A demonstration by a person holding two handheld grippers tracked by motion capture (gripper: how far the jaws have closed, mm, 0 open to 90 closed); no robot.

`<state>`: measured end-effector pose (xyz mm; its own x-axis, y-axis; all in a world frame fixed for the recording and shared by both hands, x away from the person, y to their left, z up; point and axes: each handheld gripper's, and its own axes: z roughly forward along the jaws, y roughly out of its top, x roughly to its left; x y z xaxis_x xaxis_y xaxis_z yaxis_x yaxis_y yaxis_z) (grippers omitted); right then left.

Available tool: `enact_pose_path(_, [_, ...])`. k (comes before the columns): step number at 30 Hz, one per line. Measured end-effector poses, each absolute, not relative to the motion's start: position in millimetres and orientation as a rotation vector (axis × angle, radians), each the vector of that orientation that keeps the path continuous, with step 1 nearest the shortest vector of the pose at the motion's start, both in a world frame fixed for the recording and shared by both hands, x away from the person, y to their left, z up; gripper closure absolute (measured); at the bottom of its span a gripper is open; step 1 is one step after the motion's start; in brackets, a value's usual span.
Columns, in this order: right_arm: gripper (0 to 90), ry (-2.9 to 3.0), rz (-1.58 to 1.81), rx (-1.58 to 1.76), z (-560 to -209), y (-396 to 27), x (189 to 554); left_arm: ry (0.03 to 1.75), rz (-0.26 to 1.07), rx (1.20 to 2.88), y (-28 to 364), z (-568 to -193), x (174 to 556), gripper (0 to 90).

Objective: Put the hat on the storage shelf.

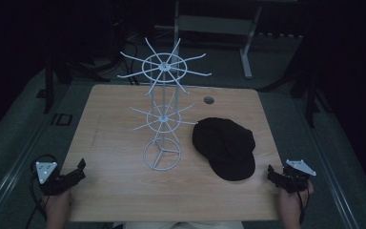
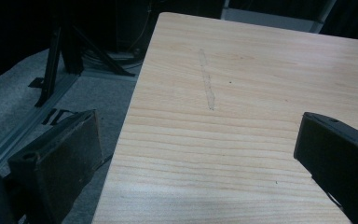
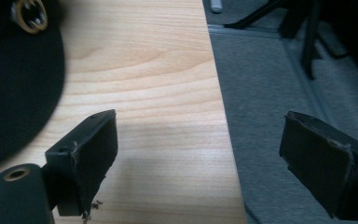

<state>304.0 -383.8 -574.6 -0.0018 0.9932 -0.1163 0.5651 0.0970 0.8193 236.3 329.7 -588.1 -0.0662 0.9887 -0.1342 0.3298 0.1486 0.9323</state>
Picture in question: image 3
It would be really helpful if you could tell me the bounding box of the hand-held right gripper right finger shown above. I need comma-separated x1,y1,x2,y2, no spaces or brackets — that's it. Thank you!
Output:
279,110,358,222

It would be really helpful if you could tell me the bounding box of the black cap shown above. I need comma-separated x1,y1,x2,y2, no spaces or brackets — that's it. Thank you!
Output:
0,0,66,175

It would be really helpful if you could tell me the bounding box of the gold metal ring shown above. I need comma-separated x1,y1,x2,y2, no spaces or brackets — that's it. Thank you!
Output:
11,0,48,35

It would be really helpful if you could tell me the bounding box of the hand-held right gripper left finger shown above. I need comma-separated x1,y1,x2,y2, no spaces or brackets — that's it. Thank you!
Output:
44,108,119,217

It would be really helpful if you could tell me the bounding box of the white cylinder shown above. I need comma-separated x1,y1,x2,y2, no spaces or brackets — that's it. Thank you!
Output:
209,0,224,14

